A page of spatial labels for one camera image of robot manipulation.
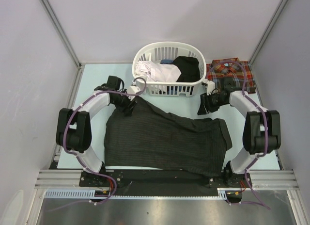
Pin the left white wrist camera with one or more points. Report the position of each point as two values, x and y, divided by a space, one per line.
133 91

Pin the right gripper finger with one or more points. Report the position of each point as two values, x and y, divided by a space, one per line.
202 110
209 107

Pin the dark striped long sleeve shirt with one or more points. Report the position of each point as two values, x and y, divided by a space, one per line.
150 137

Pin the black garment in basket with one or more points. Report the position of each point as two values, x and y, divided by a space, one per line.
189 68

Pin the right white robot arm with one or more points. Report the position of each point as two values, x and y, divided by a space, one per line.
261 134

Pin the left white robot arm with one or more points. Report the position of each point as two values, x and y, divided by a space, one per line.
74 132

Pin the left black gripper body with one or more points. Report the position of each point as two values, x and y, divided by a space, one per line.
121 102

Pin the left aluminium corner post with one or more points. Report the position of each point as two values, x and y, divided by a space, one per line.
60 31

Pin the white shirt in basket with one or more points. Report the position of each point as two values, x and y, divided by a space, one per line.
151 71

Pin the aluminium corner post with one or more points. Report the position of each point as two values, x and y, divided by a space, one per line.
266 33
60 31

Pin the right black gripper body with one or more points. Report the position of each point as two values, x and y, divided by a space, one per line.
214 100

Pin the right aluminium corner post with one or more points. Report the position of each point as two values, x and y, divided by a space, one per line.
266 33

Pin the white slotted cable duct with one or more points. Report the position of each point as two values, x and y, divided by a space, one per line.
100 195

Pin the blue garment in basket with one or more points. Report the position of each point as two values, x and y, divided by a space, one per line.
166 61

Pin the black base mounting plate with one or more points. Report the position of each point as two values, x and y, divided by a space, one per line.
162 183

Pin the red plaid folded shirt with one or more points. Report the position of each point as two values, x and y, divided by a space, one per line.
236 70

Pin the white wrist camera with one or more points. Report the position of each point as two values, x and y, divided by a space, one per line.
209 86
133 91

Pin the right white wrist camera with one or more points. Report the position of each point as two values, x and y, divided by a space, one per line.
209 86

